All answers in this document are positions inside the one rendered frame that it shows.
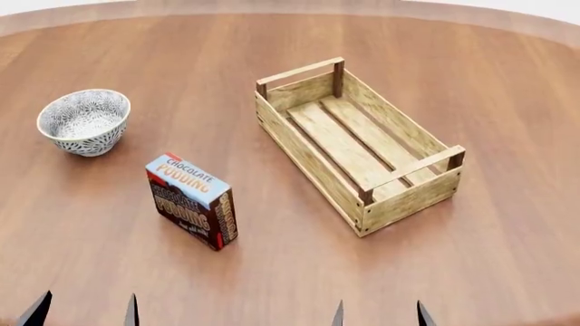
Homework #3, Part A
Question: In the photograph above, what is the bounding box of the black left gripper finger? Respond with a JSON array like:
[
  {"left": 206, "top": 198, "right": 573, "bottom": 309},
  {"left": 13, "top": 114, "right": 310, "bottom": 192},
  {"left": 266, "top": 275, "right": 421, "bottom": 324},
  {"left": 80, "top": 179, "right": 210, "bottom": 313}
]
[
  {"left": 124, "top": 292, "right": 140, "bottom": 326},
  {"left": 16, "top": 290, "right": 53, "bottom": 326}
]

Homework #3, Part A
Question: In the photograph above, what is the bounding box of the chocolate pudding box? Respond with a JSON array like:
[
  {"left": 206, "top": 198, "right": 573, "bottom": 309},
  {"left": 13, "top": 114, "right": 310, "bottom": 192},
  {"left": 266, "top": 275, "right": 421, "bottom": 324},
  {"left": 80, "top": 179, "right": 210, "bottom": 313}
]
[{"left": 144, "top": 152, "right": 239, "bottom": 253}]

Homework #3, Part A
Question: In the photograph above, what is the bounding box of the wooden slatted crate tray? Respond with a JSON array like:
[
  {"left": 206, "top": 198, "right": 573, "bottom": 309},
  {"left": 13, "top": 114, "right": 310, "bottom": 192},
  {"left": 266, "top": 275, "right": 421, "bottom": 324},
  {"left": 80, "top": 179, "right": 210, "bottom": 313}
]
[{"left": 255, "top": 56, "right": 467, "bottom": 239}]

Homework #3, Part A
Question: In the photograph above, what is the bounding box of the patterned white ceramic bowl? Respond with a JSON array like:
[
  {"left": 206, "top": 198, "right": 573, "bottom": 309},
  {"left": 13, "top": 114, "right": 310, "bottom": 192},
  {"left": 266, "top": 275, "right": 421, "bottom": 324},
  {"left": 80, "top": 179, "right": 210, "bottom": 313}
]
[{"left": 36, "top": 88, "right": 132, "bottom": 158}]

